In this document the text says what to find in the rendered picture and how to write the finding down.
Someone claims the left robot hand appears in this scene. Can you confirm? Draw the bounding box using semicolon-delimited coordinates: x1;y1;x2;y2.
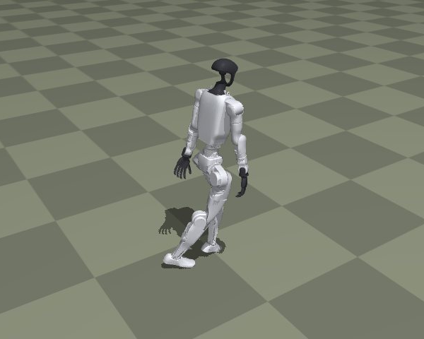
174;147;192;179

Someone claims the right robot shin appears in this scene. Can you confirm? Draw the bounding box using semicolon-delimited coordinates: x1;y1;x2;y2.
173;216;210;260

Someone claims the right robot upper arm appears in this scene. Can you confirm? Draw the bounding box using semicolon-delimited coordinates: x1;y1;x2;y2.
225;99;246;146

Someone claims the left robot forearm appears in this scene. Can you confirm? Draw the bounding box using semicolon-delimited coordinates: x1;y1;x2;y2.
184;123;198;156

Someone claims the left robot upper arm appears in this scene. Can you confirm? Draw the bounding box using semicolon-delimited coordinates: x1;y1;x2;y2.
191;89;205;130

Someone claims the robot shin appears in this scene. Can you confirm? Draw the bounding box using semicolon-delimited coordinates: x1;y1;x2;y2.
208;206;224;245
173;216;210;260

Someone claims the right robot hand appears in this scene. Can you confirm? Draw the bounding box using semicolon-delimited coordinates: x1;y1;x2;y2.
236;167;249;197

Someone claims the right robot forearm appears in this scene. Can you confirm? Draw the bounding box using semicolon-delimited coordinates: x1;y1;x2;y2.
234;136;249;173

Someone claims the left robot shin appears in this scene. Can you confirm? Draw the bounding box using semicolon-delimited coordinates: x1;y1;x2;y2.
208;206;224;245

